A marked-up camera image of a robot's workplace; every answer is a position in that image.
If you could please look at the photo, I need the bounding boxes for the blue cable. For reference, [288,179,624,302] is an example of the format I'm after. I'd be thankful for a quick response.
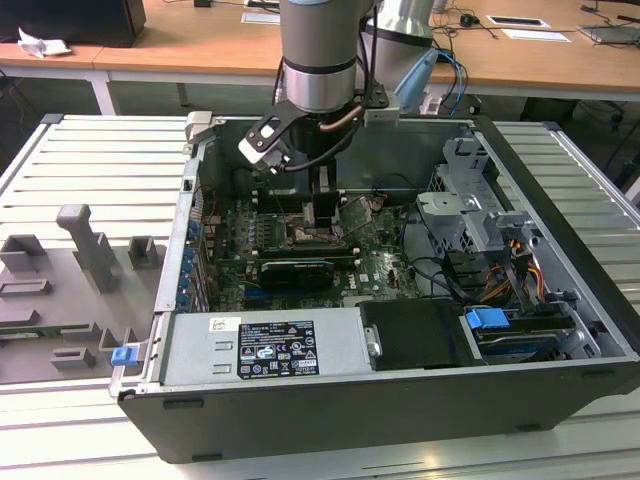
[438,48,470,115]

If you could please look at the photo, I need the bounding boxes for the CPU socket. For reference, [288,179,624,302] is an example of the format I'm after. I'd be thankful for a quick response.
[283,214,349,249]

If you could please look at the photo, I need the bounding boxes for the green motherboard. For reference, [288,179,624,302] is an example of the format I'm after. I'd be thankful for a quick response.
[199,192,426,311]

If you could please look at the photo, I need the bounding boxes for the silver square CPU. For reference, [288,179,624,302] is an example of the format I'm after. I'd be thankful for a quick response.
[303,202,340,236]

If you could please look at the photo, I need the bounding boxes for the grey flat tray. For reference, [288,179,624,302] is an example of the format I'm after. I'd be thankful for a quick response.
[577,22,640,50]

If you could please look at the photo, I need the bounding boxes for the wooden desk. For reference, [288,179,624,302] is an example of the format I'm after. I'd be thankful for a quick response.
[0,0,640,104]

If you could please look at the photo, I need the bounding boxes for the orange yellow red wires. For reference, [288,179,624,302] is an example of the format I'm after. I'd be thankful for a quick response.
[487,238,547,304]

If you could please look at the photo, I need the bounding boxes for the grey case handle latch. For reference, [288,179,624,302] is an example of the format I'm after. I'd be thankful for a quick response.
[183,110,217,147]

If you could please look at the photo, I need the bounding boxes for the white paper sheet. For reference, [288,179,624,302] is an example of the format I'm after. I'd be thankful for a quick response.
[501,28,574,44]

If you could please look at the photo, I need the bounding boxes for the green circuit board strip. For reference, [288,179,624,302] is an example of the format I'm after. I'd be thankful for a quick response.
[0,324,94,335]

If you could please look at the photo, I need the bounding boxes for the grey metal drive cage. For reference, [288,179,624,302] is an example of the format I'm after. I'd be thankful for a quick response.
[413,133,546,257]

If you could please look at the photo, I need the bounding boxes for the black plastic air shroud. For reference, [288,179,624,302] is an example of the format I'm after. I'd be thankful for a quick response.
[358,298,475,372]

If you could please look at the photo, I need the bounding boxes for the black computer box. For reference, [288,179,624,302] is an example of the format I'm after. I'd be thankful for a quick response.
[0,0,148,50]

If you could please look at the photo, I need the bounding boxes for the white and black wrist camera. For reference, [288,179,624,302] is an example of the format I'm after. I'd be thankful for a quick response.
[237,112,301,176]

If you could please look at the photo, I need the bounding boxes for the black graphics card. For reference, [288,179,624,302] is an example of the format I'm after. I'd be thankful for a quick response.
[258,258,336,294]

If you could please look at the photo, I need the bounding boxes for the black RAM sticks row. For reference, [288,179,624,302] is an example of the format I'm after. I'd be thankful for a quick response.
[255,188,347,212]

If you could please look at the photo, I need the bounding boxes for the black wire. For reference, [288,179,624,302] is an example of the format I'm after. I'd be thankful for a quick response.
[399,199,469,304]

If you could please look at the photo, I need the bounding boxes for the black open PC case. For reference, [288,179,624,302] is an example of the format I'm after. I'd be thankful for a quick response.
[108,110,640,464]

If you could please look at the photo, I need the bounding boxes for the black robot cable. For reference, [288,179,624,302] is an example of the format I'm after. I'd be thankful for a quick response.
[357,0,379,109]

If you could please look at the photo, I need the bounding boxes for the grey parts rack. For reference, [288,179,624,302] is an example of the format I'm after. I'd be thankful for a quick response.
[0,202,170,386]

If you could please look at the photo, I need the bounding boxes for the grey power supply unit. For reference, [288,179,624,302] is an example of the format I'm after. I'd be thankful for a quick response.
[160,305,375,387]

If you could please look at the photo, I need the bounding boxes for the pale blue teach pendant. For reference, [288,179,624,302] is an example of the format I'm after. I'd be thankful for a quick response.
[392,47,440,114]

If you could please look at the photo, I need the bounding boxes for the blue disk carrier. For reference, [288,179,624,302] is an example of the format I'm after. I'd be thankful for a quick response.
[463,307,576,365]

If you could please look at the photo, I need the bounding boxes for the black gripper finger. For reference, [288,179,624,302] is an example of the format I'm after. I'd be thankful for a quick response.
[308,162,339,224]

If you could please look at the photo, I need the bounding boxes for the crumpled white paper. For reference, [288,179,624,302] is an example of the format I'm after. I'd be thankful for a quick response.
[17,26,72,60]

